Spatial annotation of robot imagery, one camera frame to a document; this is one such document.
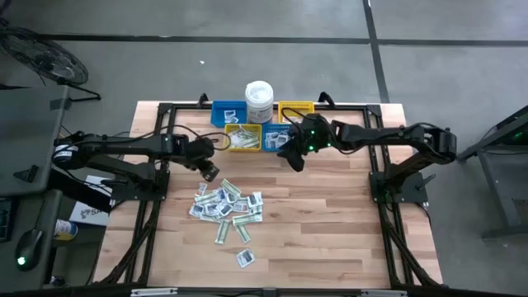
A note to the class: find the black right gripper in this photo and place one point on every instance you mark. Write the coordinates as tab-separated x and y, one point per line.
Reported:
313	136

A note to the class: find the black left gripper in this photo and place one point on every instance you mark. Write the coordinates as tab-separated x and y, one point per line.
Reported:
198	150

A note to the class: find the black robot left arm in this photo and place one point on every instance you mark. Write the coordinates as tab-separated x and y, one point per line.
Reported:
123	144

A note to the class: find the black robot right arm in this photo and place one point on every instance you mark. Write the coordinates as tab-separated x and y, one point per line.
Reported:
379	134

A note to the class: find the blue plastic basket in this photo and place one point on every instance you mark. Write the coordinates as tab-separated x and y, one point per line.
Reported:
274	149
218	119

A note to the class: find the yellow plastic basket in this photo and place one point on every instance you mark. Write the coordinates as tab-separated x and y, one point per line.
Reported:
226	146
288	106

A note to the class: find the white disinfecting wipes canister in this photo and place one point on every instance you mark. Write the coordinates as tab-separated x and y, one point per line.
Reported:
259	99

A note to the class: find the blue label alcohol pad packet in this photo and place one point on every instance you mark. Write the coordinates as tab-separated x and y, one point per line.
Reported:
233	120
229	113

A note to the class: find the white cardboard box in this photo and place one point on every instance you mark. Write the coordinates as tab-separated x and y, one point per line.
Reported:
88	214

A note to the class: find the black slanted bar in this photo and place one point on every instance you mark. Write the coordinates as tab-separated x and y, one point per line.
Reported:
82	196

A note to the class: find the white blue yellow can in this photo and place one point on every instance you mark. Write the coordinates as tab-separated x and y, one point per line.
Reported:
66	229

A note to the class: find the grey desk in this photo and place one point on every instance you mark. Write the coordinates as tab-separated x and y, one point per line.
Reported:
29	123

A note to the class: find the black computer mouse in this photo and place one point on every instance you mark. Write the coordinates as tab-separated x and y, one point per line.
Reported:
29	247

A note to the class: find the black floor fan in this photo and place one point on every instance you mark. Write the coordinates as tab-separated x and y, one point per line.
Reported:
45	57

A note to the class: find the black keyboard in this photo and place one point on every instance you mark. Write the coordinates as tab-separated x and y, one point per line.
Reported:
4	220

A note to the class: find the black metal table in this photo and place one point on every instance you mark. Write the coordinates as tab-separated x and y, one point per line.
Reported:
497	194

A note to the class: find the black aluminium table frame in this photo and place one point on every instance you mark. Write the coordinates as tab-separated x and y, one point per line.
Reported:
185	106

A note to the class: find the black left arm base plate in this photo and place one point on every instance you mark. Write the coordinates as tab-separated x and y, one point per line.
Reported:
123	194

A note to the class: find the silver metal bracket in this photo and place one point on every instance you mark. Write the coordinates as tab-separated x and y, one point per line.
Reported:
154	292
383	293

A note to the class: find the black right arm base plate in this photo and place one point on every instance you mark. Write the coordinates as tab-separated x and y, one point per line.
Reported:
416	191

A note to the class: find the black desk bracket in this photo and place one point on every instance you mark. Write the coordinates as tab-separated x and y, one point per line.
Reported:
29	173

